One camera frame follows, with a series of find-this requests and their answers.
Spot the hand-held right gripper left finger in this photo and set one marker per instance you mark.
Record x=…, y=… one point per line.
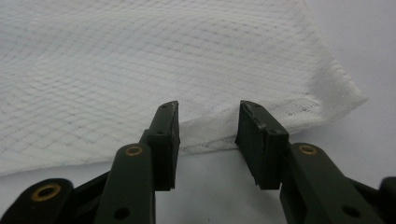
x=137, y=174

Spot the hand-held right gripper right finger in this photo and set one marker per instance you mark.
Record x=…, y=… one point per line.
x=299, y=180

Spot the white waffle cloth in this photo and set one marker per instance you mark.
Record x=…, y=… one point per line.
x=155, y=62

